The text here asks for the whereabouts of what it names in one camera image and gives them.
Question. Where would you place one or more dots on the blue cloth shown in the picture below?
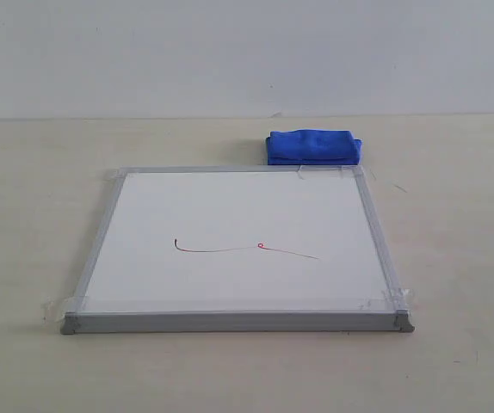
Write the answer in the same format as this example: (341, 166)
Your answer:
(313, 147)

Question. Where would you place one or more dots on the clear tape back right corner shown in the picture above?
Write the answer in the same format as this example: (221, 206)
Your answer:
(305, 172)

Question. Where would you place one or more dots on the clear tape front right corner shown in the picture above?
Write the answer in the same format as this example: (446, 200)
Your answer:
(401, 299)

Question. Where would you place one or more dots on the clear tape front left corner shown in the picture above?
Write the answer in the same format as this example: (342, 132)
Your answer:
(54, 311)

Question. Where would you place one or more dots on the white whiteboard with aluminium frame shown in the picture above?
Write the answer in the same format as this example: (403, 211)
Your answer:
(214, 249)

